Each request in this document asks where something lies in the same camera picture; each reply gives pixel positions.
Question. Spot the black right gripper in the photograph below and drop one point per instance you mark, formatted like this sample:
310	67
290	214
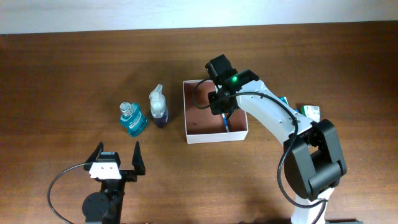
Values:
212	98

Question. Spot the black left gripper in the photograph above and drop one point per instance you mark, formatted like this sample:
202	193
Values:
137	162

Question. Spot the blue and white toothbrush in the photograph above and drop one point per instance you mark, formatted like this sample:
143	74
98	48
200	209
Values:
225	122

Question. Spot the Colgate toothpaste tube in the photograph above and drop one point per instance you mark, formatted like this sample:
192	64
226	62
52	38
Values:
284	99

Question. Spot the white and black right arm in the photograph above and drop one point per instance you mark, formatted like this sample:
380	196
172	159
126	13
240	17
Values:
312	163

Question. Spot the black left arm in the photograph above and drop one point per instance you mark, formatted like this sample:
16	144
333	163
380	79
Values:
105	206

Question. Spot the white open cardboard box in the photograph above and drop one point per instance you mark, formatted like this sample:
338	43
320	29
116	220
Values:
201	126

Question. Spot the teal Listerine mouthwash bottle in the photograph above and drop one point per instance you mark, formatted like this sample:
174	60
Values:
132	118

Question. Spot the blue foam soap pump bottle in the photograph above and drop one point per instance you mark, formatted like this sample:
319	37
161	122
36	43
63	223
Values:
158	107

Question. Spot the green and white soap packet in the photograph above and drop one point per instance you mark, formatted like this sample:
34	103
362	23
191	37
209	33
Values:
311	111

